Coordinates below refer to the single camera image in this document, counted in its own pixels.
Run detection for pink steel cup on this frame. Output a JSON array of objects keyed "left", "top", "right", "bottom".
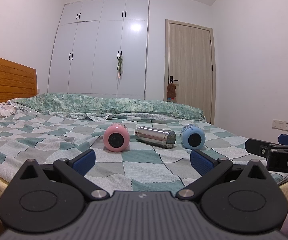
[{"left": 103, "top": 123, "right": 130, "bottom": 152}]

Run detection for light blue cup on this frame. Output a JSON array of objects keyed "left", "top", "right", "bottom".
[{"left": 180, "top": 124, "right": 206, "bottom": 150}]

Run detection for stainless steel thermos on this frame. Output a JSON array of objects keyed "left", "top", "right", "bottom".
[{"left": 134, "top": 126, "right": 176, "bottom": 148}]

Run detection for checkered green bed sheet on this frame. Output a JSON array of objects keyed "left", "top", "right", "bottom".
[{"left": 0, "top": 109, "right": 288, "bottom": 196}]

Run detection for green floral duvet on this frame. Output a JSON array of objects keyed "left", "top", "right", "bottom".
[{"left": 7, "top": 93, "right": 206, "bottom": 121}]

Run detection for brown plush toy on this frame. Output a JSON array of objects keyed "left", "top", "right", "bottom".
[{"left": 167, "top": 82, "right": 176, "bottom": 101}]

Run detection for wooden door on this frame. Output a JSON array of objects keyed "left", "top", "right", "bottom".
[{"left": 163, "top": 20, "right": 216, "bottom": 124}]

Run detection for wooden headboard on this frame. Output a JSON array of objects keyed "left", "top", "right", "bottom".
[{"left": 0, "top": 58, "right": 38, "bottom": 103}]

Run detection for hanging green ornament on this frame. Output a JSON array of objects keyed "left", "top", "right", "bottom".
[{"left": 117, "top": 52, "right": 123, "bottom": 79}]

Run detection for white wardrobe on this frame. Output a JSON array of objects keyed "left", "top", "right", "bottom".
[{"left": 47, "top": 0, "right": 149, "bottom": 99}]

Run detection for white wall socket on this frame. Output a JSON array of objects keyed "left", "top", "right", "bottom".
[{"left": 272, "top": 120, "right": 288, "bottom": 132}]

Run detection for black door handle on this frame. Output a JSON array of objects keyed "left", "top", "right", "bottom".
[{"left": 169, "top": 76, "right": 179, "bottom": 83}]

